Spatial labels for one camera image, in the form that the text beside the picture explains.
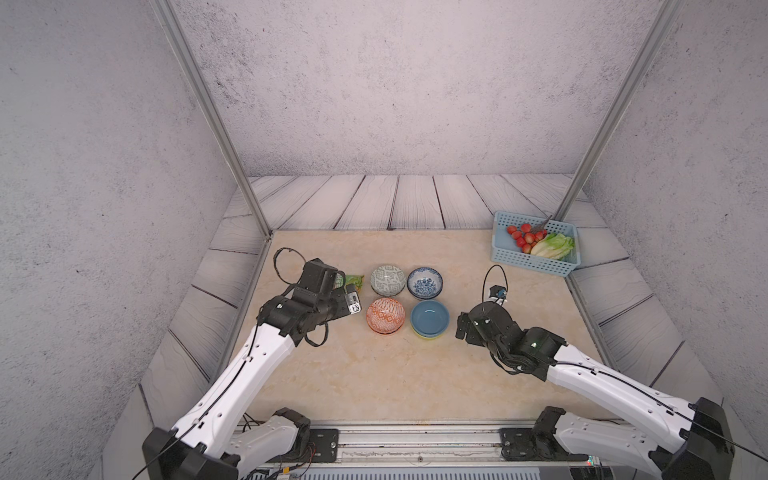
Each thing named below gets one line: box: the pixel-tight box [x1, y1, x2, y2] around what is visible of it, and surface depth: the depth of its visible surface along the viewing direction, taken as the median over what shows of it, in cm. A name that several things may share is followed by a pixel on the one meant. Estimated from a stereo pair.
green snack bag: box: [344, 275, 364, 292], surface depth 106 cm
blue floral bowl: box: [407, 267, 444, 300], surface depth 103 cm
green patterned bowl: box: [370, 264, 407, 297], surface depth 103 cm
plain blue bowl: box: [410, 300, 450, 337], surface depth 93 cm
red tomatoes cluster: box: [506, 223, 548, 254], surface depth 116 cm
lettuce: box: [530, 233, 575, 260], surface depth 109 cm
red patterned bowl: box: [366, 297, 406, 335], surface depth 95 cm
